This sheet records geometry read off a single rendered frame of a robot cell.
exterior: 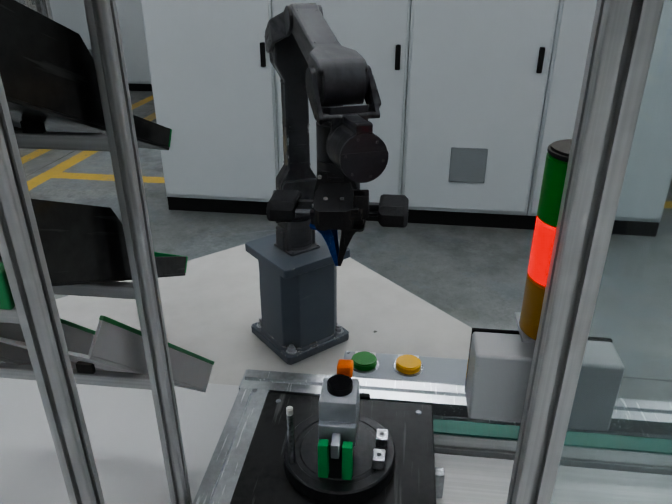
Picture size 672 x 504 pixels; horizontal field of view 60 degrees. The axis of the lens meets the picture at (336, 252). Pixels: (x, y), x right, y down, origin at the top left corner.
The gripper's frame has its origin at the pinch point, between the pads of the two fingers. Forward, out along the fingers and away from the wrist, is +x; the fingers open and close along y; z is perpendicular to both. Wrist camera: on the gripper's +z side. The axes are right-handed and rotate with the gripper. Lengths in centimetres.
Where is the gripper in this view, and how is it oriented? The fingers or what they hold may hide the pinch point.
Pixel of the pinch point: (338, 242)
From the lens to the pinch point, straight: 81.3
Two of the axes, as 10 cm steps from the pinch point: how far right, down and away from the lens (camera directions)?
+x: 0.0, 9.0, 4.4
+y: 9.9, 0.5, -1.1
